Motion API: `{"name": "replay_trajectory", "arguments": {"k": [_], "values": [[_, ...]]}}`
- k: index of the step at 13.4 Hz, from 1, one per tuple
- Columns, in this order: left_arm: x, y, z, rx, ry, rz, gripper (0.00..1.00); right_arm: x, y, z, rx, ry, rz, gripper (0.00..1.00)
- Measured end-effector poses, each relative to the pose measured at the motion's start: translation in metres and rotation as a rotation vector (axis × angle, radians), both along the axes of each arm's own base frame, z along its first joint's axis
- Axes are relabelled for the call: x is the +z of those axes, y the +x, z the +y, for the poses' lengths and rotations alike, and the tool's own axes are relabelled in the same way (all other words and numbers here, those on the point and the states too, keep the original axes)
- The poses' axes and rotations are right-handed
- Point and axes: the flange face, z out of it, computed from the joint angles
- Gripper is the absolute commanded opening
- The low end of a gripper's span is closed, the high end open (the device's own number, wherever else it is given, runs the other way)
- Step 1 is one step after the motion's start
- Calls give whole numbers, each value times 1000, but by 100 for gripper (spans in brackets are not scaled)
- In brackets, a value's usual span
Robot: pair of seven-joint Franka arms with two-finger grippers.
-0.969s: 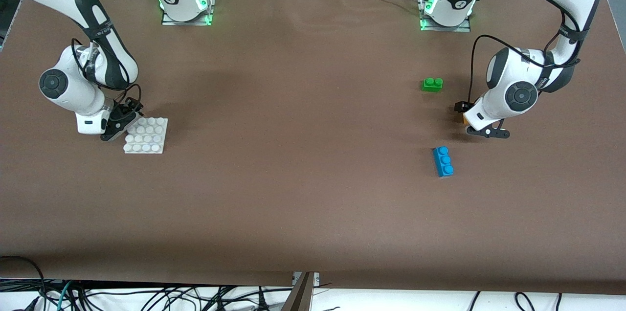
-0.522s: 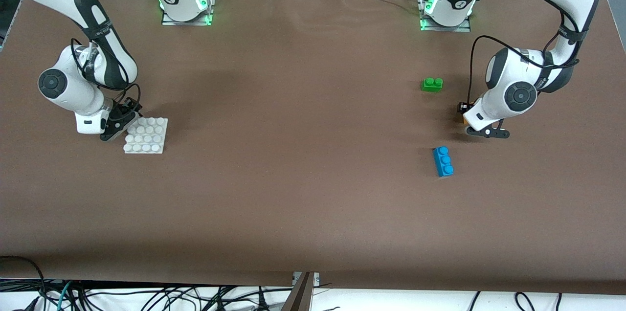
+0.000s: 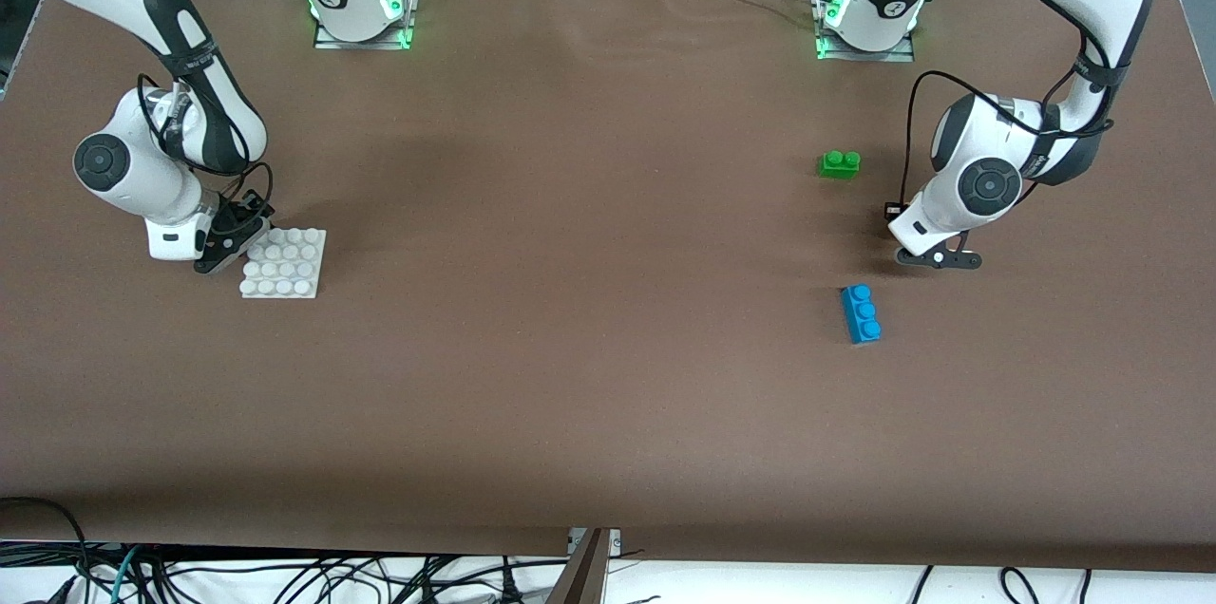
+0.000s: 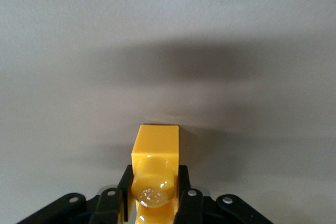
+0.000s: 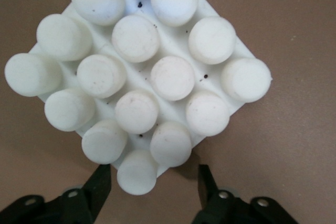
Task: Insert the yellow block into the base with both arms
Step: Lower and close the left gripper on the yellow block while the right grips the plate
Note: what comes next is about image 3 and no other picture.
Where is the white studded base plate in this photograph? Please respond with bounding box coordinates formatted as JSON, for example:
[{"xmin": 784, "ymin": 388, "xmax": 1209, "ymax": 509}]
[{"xmin": 240, "ymin": 227, "xmax": 327, "ymax": 299}]

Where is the blue toy block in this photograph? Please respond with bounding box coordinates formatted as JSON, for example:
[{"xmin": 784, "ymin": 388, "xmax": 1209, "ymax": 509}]
[{"xmin": 840, "ymin": 284, "xmax": 883, "ymax": 345}]

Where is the brown table cover sheet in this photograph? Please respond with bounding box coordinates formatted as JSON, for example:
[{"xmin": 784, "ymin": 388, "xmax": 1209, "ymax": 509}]
[{"xmin": 0, "ymin": 0, "xmax": 1216, "ymax": 575}]

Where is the dark slanted beam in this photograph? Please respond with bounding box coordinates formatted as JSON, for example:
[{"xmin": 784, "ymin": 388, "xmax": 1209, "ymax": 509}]
[{"xmin": 543, "ymin": 528, "xmax": 609, "ymax": 604}]

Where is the black looped cable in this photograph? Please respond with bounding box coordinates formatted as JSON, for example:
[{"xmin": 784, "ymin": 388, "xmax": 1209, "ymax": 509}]
[{"xmin": 0, "ymin": 497, "xmax": 91, "ymax": 604}]

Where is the teal cable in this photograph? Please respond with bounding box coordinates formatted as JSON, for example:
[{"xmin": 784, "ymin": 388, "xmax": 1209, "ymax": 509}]
[{"xmin": 106, "ymin": 544, "xmax": 143, "ymax": 604}]

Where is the small metal bracket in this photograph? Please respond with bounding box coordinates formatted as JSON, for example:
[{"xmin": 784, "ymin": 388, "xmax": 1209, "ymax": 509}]
[{"xmin": 568, "ymin": 528, "xmax": 621, "ymax": 559}]

